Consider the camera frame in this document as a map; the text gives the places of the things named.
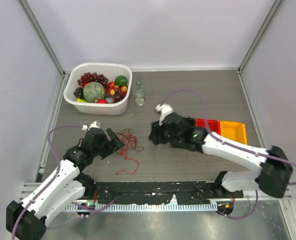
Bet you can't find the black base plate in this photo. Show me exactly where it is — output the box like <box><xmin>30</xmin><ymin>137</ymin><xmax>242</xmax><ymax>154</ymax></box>
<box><xmin>86</xmin><ymin>181</ymin><xmax>244</xmax><ymax>205</ymax></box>

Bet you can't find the white plastic basket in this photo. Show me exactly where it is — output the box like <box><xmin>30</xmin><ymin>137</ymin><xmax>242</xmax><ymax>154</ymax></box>
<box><xmin>63</xmin><ymin>62</ymin><xmax>132</xmax><ymax>116</ymax></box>

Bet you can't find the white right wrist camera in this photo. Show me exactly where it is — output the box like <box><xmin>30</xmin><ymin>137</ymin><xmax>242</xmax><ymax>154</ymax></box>
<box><xmin>155</xmin><ymin>103</ymin><xmax>173</xmax><ymax>126</ymax></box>

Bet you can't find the clear glass bottle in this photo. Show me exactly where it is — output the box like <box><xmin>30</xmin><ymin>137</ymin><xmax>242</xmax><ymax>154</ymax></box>
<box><xmin>134</xmin><ymin>81</ymin><xmax>145</xmax><ymax>106</ymax></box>

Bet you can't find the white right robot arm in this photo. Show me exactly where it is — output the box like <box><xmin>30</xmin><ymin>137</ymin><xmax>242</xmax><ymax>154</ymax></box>
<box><xmin>149</xmin><ymin>112</ymin><xmax>293</xmax><ymax>198</ymax></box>

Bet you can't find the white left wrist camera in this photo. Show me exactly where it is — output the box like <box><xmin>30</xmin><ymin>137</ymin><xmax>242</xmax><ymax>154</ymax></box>
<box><xmin>81</xmin><ymin>120</ymin><xmax>100</xmax><ymax>131</ymax></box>

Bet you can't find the red apple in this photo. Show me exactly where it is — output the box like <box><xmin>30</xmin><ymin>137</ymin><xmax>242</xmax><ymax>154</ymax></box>
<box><xmin>97</xmin><ymin>99</ymin><xmax>108</xmax><ymax>104</ymax></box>

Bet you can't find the red plastic bin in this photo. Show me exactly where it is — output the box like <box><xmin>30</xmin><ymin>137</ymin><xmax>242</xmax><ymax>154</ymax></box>
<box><xmin>195</xmin><ymin>118</ymin><xmax>221</xmax><ymax>135</ymax></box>

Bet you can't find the green melon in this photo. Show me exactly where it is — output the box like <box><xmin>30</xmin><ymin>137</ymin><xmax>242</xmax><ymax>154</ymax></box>
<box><xmin>83</xmin><ymin>82</ymin><xmax>105</xmax><ymax>103</ymax></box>

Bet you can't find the red cable bundle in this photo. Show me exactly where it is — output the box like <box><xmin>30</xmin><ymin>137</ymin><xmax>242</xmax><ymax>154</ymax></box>
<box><xmin>114</xmin><ymin>127</ymin><xmax>145</xmax><ymax>176</ymax></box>

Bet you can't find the peach fruit cluster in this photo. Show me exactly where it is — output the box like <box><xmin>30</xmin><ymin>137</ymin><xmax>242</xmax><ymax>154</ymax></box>
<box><xmin>108</xmin><ymin>81</ymin><xmax>128</xmax><ymax>97</ymax></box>

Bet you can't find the green lime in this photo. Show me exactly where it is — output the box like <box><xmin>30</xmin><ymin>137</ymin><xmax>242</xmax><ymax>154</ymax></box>
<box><xmin>114</xmin><ymin>75</ymin><xmax>128</xmax><ymax>87</ymax></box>

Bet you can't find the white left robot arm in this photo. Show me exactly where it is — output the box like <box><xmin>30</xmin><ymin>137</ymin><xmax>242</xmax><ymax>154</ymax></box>
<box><xmin>6</xmin><ymin>126</ymin><xmax>125</xmax><ymax>240</ymax></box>

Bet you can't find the white slotted cable duct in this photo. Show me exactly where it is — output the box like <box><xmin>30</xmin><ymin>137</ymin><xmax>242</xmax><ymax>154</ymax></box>
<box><xmin>63</xmin><ymin>201</ymin><xmax>218</xmax><ymax>213</ymax></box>

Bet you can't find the black plastic bin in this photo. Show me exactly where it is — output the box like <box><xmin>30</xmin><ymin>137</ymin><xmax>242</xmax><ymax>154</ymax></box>
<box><xmin>170</xmin><ymin>117</ymin><xmax>207</xmax><ymax>154</ymax></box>

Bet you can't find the orange plastic bin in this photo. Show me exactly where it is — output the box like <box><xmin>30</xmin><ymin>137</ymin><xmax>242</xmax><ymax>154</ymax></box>
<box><xmin>220</xmin><ymin>120</ymin><xmax>248</xmax><ymax>145</ymax></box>

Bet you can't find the red grape bunch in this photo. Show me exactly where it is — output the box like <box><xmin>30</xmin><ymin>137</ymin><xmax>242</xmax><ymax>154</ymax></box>
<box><xmin>77</xmin><ymin>72</ymin><xmax>108</xmax><ymax>87</ymax></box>

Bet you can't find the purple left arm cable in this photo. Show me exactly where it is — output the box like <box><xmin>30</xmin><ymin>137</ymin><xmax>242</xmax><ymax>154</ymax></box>
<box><xmin>11</xmin><ymin>124</ymin><xmax>116</xmax><ymax>240</ymax></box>

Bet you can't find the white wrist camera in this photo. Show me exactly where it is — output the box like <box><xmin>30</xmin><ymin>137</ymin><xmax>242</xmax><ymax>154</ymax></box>
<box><xmin>81</xmin><ymin>120</ymin><xmax>100</xmax><ymax>131</ymax></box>
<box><xmin>155</xmin><ymin>103</ymin><xmax>173</xmax><ymax>126</ymax></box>

